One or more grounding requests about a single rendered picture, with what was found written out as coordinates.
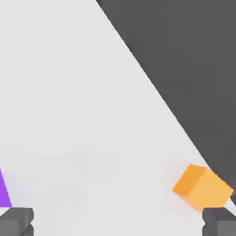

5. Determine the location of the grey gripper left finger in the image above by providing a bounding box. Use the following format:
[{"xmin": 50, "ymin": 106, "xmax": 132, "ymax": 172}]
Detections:
[{"xmin": 0, "ymin": 207, "xmax": 35, "ymax": 236}]

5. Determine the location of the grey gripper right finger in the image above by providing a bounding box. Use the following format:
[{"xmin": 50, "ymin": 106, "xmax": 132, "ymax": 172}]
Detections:
[{"xmin": 202, "ymin": 206, "xmax": 236, "ymax": 236}]

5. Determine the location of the small purple cube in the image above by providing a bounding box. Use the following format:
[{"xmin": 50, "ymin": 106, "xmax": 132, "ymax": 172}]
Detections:
[{"xmin": 0, "ymin": 169, "xmax": 13, "ymax": 208}]

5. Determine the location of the small orange cube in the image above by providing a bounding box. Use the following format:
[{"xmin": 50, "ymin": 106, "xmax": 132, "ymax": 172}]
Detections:
[{"xmin": 172, "ymin": 164, "xmax": 234, "ymax": 214}]

